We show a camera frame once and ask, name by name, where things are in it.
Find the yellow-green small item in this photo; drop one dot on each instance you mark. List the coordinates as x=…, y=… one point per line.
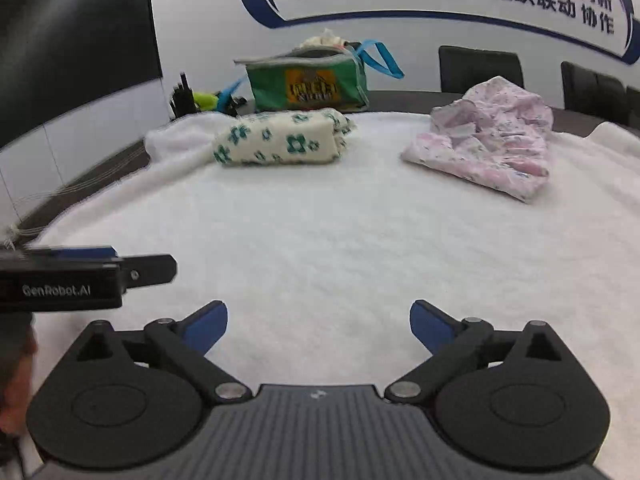
x=206, y=101

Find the large black wall screen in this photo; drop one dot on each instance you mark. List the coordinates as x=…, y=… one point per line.
x=75, y=35

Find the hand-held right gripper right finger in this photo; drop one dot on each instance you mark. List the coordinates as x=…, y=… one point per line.
x=430, y=327

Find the white fluffy blanket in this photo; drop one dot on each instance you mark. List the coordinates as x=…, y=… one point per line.
x=325, y=250

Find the person's left hand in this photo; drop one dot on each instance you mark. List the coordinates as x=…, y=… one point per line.
x=17, y=385

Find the cream floral fleece pants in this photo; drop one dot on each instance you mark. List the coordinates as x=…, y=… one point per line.
x=285, y=140

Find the pink floral garment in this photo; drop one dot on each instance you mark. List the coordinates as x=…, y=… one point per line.
x=490, y=140

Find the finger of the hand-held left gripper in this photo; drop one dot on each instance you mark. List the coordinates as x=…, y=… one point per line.
x=90, y=251
x=150, y=270

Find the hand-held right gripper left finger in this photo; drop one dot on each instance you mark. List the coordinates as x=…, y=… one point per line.
x=207, y=327

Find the black chair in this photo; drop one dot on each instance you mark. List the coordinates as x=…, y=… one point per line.
x=480, y=70
x=595, y=92

